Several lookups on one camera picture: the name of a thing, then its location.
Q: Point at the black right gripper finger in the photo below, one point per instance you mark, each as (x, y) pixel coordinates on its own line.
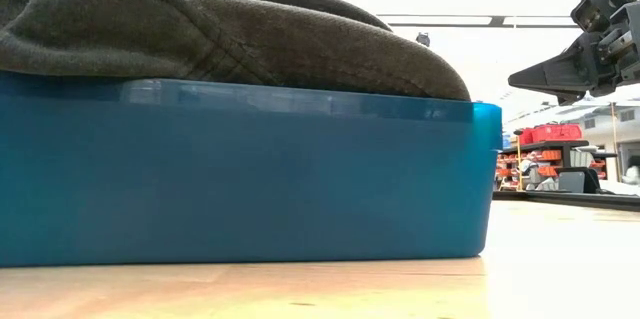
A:
(560, 74)

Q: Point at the grey-green cap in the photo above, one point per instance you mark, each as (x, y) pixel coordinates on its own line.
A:
(325, 49)

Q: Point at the red storage crate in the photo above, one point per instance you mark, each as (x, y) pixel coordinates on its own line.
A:
(550, 133)

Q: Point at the blue plastic bin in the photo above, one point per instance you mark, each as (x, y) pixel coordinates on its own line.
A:
(250, 184)

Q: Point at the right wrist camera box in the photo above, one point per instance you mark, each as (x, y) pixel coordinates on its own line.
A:
(595, 6)

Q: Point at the black aluminium table frame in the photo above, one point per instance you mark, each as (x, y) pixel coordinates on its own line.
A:
(575, 200)

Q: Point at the black hanging camera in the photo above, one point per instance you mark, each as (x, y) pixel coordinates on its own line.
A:
(423, 39)

